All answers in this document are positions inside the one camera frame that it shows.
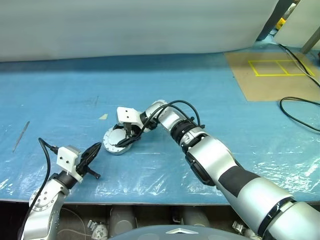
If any looped black cable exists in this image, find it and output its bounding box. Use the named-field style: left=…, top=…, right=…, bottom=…
left=279, top=96, right=320, bottom=133

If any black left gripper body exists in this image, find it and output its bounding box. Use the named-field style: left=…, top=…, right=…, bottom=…
left=75, top=155, right=101, bottom=180

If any white backdrop board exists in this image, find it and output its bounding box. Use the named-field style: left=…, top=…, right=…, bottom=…
left=0, top=0, right=280, bottom=63

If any slanted grey metal post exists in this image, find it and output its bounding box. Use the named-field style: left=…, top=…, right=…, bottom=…
left=257, top=0, right=297, bottom=41

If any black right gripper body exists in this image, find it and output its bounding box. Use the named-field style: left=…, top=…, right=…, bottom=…
left=122, top=122, right=144, bottom=137

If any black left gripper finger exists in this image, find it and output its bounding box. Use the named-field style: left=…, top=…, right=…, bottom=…
left=83, top=141, right=102, bottom=161
left=84, top=144, right=102, bottom=169

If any grey robot torso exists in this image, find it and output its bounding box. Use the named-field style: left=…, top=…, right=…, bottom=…
left=107, top=224, right=251, bottom=240

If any silver round motor cover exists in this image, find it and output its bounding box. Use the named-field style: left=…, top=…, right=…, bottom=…
left=103, top=124, right=135, bottom=151

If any long black cable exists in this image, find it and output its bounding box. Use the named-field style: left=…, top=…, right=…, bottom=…
left=278, top=43, right=320, bottom=87

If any dark grey rounded cylinder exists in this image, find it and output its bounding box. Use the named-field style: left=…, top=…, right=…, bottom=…
left=181, top=207, right=211, bottom=227
left=108, top=206, right=137, bottom=237

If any short grey metal post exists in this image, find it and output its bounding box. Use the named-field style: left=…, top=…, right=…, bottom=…
left=301, top=27, right=320, bottom=54

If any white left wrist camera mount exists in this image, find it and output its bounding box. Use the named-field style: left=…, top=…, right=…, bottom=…
left=56, top=146, right=83, bottom=182

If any blue plastic table sheet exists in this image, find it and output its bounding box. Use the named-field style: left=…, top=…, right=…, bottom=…
left=0, top=37, right=320, bottom=206

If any brown cardboard sheet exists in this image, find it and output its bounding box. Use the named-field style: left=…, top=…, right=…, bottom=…
left=224, top=51, right=320, bottom=102

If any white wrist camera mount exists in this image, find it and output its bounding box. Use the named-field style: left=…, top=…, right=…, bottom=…
left=116, top=106, right=141, bottom=126
left=56, top=146, right=83, bottom=182

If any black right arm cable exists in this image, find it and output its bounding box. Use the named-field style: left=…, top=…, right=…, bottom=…
left=138, top=100, right=206, bottom=137

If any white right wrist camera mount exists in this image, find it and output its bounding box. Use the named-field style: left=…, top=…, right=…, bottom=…
left=116, top=106, right=141, bottom=126

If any white panel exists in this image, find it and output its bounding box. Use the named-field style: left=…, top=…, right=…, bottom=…
left=274, top=0, right=320, bottom=48

